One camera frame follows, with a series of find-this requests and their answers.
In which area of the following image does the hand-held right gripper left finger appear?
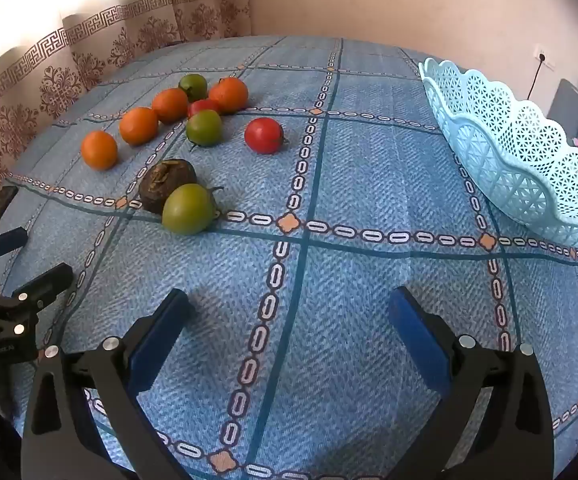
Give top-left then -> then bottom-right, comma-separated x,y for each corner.
21,287 -> 192,480

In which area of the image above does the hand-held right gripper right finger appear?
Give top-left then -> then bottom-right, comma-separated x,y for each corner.
388,286 -> 554,480

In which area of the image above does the orange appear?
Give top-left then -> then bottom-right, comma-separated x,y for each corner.
119,107 -> 160,147
80,130 -> 119,171
151,88 -> 190,125
208,77 -> 249,115

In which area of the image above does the green tomato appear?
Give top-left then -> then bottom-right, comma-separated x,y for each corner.
178,74 -> 209,102
162,183 -> 225,236
185,109 -> 223,148

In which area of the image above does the dark brown round fruit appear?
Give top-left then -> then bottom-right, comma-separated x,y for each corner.
138,158 -> 198,215

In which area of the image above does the light blue plastic basket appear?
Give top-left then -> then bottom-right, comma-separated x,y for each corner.
418,58 -> 578,249

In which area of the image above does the large red tomato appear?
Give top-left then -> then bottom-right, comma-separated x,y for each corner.
244,117 -> 289,155

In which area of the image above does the small red tomato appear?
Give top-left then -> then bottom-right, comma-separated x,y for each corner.
187,99 -> 221,119

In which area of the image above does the blue patterned bed sheet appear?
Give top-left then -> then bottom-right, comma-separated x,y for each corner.
0,35 -> 578,480

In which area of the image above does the beige patterned curtain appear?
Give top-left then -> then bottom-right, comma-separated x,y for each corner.
0,0 -> 255,221

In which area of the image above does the black power cable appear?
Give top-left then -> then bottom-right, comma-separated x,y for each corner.
526,62 -> 544,101

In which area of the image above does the white wall socket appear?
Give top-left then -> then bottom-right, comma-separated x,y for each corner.
534,46 -> 558,72

